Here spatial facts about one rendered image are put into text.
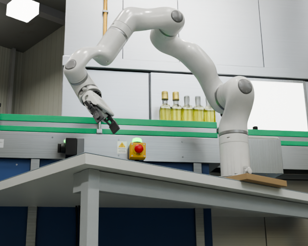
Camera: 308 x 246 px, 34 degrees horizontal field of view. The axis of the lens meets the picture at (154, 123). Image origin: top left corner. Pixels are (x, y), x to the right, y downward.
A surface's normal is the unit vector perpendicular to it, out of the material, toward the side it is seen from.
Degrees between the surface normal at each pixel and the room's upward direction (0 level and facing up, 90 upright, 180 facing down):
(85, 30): 90
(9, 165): 90
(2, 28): 180
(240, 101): 128
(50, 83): 90
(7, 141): 90
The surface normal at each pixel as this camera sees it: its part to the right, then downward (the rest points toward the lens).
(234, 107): -0.04, 0.32
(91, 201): 0.66, -0.23
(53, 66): -0.75, -0.19
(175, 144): 0.17, -0.30
